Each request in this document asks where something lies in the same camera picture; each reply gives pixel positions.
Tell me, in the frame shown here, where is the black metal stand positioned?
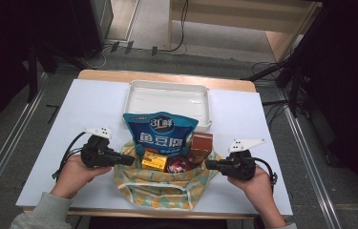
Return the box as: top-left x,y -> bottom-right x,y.
242,47 -> 315,119
23,37 -> 79,103

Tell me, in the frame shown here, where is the white plastic tray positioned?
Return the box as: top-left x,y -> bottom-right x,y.
124,79 -> 213,132

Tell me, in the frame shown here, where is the white floor cable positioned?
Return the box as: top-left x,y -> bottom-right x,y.
80,47 -> 108,71

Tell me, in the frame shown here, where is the blue snack pouch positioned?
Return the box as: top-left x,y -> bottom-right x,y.
122,111 -> 200,158

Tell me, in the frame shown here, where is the lemon print cloth bag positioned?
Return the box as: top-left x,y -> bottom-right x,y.
113,139 -> 224,212

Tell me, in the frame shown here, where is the person's right hand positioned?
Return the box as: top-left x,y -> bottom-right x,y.
227,166 -> 276,209

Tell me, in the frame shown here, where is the yellow drink carton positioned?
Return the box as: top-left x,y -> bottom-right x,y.
140,149 -> 169,173

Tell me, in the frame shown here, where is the red lidded candy jar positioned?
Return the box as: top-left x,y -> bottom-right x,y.
166,156 -> 191,175

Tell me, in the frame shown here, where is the right hand-held gripper black cable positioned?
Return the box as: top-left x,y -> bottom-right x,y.
251,156 -> 278,186

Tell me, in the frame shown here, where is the hand-held gripper black cable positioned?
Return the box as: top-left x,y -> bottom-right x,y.
52,131 -> 87,179
251,156 -> 278,186

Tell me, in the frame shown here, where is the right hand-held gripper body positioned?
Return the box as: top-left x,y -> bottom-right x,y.
226,137 -> 266,181

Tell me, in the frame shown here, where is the dark cabinet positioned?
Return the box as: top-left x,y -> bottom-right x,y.
67,0 -> 115,61

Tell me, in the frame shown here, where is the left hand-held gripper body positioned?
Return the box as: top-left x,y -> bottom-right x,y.
80,126 -> 118,169

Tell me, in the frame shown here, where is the hanging black cable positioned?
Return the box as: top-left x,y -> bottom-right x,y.
166,0 -> 190,53

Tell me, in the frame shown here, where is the person's left hand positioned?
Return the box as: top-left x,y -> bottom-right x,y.
51,155 -> 113,199

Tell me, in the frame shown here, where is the left hand-held gripper black cable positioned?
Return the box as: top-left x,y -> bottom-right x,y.
52,131 -> 87,179

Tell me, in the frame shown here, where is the wooden table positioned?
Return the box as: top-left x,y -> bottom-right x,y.
23,69 -> 292,220

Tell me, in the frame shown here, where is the metal floor rail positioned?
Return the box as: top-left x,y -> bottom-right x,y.
277,89 -> 343,229
0,72 -> 50,218

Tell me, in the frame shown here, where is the white table cover sheet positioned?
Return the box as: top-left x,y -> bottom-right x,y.
15,78 -> 294,217

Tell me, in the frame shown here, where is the brown drink carton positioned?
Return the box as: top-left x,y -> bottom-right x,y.
187,132 -> 215,170

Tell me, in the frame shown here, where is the light wooden bench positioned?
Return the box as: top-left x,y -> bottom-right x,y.
166,0 -> 324,63

